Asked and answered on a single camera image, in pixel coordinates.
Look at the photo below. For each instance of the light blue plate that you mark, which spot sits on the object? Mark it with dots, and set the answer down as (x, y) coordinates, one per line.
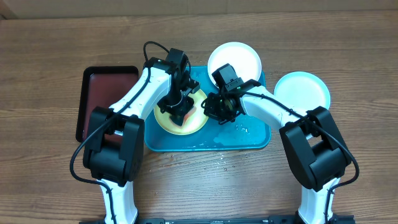
(303, 90)

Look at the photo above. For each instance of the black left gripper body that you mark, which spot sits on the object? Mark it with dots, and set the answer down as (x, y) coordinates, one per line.
(175, 104)

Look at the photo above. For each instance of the green red sponge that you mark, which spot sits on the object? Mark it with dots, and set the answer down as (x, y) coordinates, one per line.
(186, 117)

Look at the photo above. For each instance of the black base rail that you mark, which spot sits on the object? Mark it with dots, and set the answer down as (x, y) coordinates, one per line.
(274, 219)

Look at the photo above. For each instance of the yellow plate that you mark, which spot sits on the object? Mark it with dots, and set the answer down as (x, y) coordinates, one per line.
(192, 124)

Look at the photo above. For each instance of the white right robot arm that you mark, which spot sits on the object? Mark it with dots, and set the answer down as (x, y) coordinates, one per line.
(315, 150)

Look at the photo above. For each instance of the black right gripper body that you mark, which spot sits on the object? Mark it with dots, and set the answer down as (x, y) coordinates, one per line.
(220, 109)

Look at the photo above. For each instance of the dark red tray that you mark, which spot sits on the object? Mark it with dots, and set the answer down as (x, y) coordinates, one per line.
(102, 86)

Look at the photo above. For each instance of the pink white plate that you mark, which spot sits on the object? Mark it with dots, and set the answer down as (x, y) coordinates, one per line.
(243, 58)

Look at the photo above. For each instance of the teal plastic tray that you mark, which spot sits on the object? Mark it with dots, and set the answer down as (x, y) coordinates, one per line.
(246, 132)

